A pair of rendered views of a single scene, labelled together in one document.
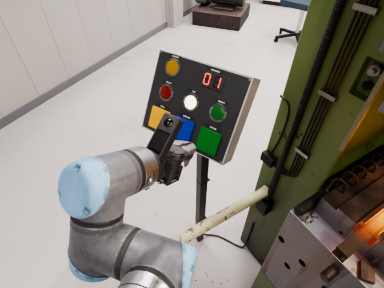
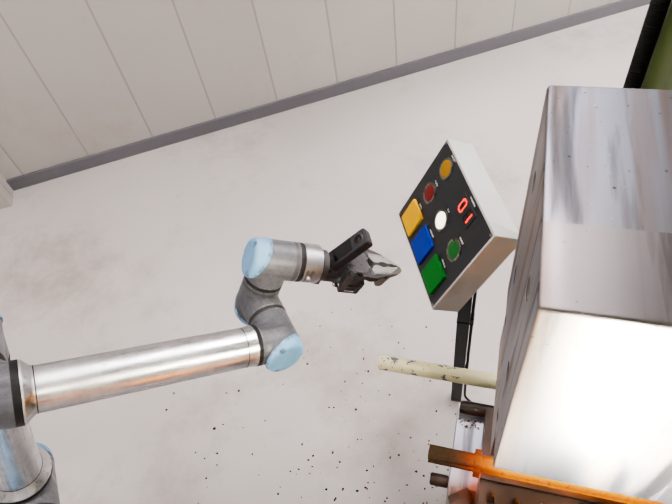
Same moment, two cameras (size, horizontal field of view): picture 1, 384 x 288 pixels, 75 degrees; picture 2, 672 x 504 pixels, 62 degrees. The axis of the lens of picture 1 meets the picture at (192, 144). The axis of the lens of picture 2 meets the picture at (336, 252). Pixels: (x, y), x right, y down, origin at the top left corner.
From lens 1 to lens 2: 0.84 m
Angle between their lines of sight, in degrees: 37
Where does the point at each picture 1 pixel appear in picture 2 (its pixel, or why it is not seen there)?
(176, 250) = (284, 335)
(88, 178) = (255, 254)
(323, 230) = (468, 442)
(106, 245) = (253, 302)
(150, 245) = (273, 320)
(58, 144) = (377, 155)
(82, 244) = (242, 292)
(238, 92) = (477, 241)
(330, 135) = not seen: hidden behind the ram
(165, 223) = (428, 347)
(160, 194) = not seen: hidden behind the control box
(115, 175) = (275, 261)
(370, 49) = not seen: hidden behind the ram
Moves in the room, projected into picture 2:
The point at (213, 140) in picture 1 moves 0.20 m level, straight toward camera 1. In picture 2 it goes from (436, 276) to (374, 323)
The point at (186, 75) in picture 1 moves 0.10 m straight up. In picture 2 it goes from (451, 187) to (453, 156)
